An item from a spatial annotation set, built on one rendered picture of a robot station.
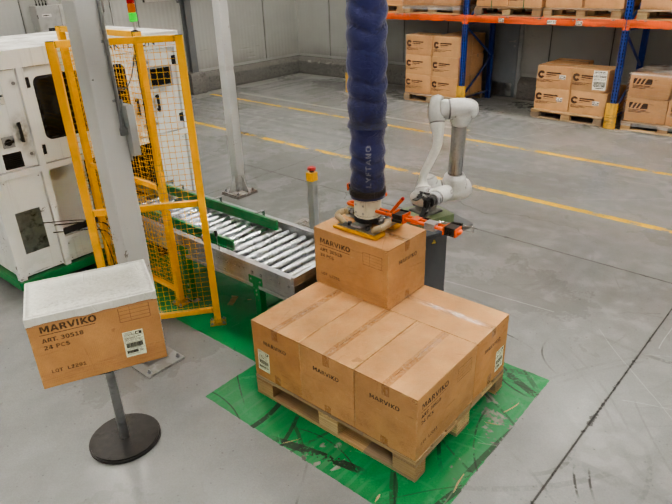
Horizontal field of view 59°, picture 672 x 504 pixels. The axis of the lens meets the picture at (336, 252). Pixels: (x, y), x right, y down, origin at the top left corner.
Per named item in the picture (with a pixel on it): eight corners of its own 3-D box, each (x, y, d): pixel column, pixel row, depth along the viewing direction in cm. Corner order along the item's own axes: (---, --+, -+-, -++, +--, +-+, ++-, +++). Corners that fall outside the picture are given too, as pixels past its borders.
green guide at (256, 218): (159, 191, 567) (157, 182, 564) (168, 188, 575) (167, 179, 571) (276, 231, 473) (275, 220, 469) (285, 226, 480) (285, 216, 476)
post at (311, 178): (311, 283, 507) (305, 172, 464) (317, 280, 512) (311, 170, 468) (317, 286, 503) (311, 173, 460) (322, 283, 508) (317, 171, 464)
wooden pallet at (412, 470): (258, 391, 381) (256, 373, 374) (354, 324, 449) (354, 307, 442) (414, 483, 310) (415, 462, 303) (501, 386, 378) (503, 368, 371)
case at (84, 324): (43, 389, 291) (22, 320, 273) (43, 347, 324) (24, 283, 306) (167, 356, 312) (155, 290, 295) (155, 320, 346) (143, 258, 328)
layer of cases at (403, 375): (256, 373, 374) (250, 319, 357) (354, 307, 442) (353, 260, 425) (415, 462, 304) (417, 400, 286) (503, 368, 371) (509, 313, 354)
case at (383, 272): (316, 280, 399) (313, 226, 381) (354, 259, 425) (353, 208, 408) (387, 310, 362) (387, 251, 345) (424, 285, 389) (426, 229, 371)
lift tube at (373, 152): (342, 196, 366) (338, 16, 320) (364, 186, 381) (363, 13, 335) (371, 204, 353) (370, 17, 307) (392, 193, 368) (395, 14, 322)
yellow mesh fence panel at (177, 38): (108, 340, 438) (36, 42, 347) (109, 333, 447) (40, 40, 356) (226, 324, 453) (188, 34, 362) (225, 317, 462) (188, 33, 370)
